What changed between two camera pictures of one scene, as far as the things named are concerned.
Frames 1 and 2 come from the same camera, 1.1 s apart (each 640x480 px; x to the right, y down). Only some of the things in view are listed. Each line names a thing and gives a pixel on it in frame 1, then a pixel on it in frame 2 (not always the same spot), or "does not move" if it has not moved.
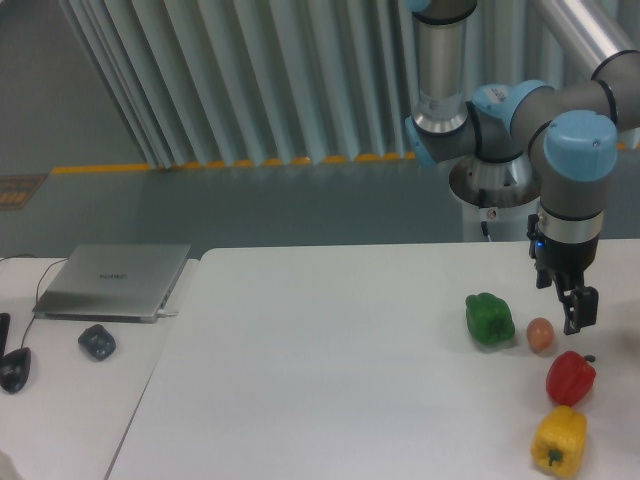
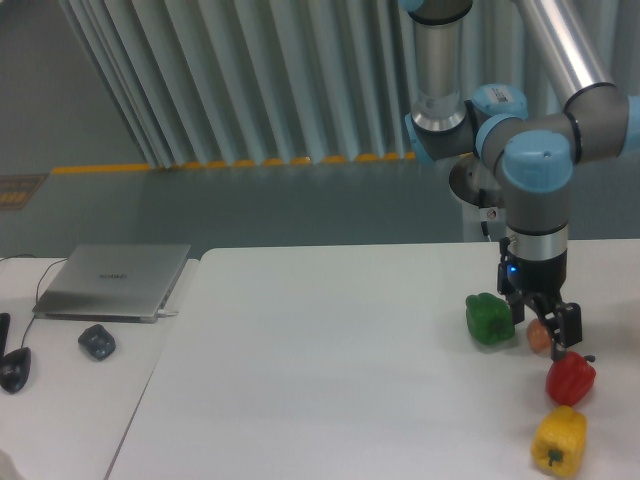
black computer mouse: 14,369 does not move
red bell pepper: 570,377 does not move
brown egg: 540,333 does not move
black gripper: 567,261 -> 542,278
